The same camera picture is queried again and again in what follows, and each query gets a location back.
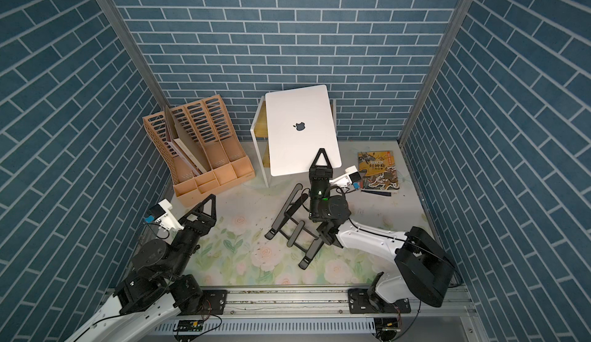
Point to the pink desk file organizer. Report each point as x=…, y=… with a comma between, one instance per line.
x=205, y=127

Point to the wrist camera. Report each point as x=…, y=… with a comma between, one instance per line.
x=161, y=216
x=351, y=177

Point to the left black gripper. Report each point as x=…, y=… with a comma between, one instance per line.
x=202, y=223

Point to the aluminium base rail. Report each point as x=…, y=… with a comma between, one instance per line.
x=313, y=310

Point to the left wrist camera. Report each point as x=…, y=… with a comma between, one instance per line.
x=161, y=216

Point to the dark pen by book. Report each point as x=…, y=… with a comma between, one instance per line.
x=380, y=193

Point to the small green circuit board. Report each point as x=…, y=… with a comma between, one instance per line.
x=189, y=326

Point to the colourful illustrated book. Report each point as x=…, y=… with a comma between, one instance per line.
x=381, y=172

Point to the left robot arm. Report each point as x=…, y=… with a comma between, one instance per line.
x=157, y=289

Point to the wooden white-framed shelf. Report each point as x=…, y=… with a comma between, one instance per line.
x=259, y=129

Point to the papers in organizer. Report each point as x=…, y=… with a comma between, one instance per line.
x=187, y=156

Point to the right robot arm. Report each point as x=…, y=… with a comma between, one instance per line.
x=425, y=269

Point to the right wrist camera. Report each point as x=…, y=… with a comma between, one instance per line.
x=351, y=177

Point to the black laptop stand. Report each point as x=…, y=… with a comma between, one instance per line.
x=295, y=231

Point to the floral table mat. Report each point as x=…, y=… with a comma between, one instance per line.
x=236, y=253

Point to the silver laptop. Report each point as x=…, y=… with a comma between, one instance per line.
x=300, y=132

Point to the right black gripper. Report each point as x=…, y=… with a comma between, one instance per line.
x=322, y=177

